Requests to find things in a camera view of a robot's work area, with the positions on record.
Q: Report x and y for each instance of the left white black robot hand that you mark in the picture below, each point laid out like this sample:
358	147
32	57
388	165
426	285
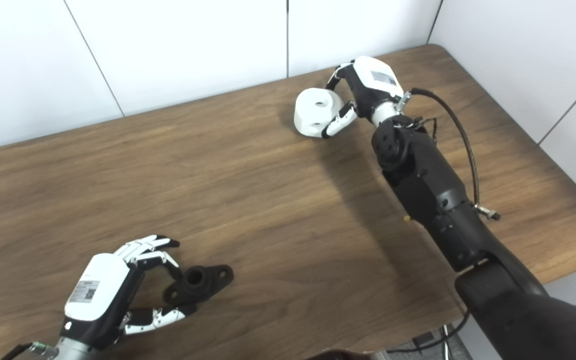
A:
98	290

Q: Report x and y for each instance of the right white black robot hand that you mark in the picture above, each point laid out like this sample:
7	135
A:
373	85

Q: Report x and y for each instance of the round white plastic piece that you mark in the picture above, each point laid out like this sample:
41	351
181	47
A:
313	117

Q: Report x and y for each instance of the black flanged holder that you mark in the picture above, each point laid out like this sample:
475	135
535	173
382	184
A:
200	285

